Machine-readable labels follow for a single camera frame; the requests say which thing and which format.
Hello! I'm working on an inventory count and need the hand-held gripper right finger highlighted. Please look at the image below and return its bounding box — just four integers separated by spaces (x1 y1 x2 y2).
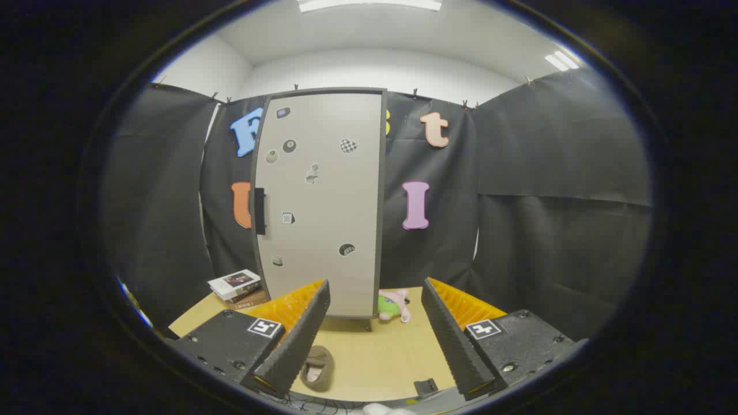
421 277 589 402

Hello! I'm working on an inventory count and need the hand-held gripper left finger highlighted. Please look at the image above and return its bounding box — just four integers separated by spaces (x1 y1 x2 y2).
164 280 331 399

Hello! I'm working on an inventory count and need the brown fuzzy shoe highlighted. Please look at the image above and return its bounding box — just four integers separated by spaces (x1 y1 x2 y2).
300 345 335 393

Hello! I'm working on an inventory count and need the beige shoe cabinet door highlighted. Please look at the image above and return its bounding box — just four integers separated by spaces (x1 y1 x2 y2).
254 92 382 318

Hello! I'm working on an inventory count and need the grey shoe cabinet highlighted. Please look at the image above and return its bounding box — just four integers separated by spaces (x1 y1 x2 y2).
249 86 388 333

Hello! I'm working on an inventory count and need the brown book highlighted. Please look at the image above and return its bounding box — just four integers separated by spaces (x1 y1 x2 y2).
232 291 270 311

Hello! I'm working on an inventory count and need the green and pink plush toy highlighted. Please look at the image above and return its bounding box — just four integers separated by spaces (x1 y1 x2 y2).
378 289 412 323

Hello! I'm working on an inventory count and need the white book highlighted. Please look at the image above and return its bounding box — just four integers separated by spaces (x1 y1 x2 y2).
208 269 261 301

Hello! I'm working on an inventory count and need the black backdrop cloth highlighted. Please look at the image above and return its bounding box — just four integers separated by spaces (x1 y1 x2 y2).
104 69 653 341

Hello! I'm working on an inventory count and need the row of backdrop clips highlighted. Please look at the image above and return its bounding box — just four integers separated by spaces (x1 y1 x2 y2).
153 75 534 110

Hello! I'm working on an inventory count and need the small ceiling light panel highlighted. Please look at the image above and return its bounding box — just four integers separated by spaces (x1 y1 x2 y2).
545 51 580 71

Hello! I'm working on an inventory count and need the long ceiling light panel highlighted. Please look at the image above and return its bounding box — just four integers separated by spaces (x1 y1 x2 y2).
297 0 443 13

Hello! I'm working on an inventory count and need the tangle of cables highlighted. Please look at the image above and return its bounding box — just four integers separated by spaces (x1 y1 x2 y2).
254 389 364 414

